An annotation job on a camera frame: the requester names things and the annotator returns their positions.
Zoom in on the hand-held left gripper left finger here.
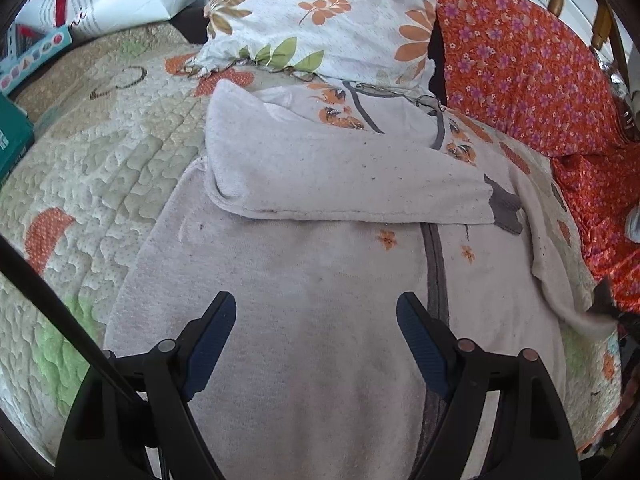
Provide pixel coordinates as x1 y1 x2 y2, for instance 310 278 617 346
55 290 237 480

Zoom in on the light blue toy box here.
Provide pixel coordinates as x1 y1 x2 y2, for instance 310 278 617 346
0 25 73 97

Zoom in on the white floral pillow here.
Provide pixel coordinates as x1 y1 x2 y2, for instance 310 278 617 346
192 0 453 92

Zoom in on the white grey-trimmed baby garment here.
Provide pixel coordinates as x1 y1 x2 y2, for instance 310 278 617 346
102 79 619 480

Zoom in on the black cable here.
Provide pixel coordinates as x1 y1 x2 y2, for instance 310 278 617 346
0 234 143 408

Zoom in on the green cardboard box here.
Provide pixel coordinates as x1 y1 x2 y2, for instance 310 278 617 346
0 94 37 187

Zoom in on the orange floral cloth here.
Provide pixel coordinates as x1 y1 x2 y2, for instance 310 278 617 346
434 0 640 313

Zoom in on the quilted patchwork bedspread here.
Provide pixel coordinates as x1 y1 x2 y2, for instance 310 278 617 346
0 25 626 466

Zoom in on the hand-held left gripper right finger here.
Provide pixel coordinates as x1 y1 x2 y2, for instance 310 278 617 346
396 290 584 480

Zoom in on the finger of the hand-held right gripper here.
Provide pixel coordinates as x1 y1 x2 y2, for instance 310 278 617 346
593 277 623 322

